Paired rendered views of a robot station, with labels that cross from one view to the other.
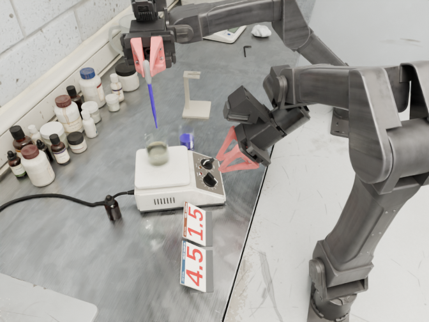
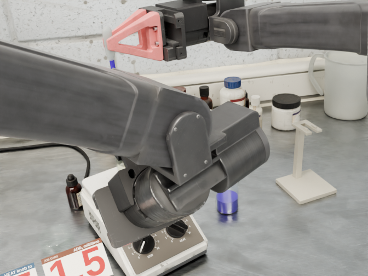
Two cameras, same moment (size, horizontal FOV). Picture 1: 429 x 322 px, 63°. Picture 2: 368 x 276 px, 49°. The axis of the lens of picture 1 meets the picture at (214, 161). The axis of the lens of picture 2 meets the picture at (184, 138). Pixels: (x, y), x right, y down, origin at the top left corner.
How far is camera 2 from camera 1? 0.64 m
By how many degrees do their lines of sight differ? 55
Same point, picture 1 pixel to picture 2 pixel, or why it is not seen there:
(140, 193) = (84, 193)
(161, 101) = (287, 154)
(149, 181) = (93, 185)
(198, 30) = (245, 33)
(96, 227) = (56, 201)
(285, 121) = (138, 184)
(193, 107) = (302, 180)
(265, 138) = (119, 195)
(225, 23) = (285, 34)
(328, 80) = not seen: outside the picture
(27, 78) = (180, 63)
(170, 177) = not seen: hidden behind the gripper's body
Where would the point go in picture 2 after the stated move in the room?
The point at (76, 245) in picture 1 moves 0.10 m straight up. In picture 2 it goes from (31, 199) to (18, 155)
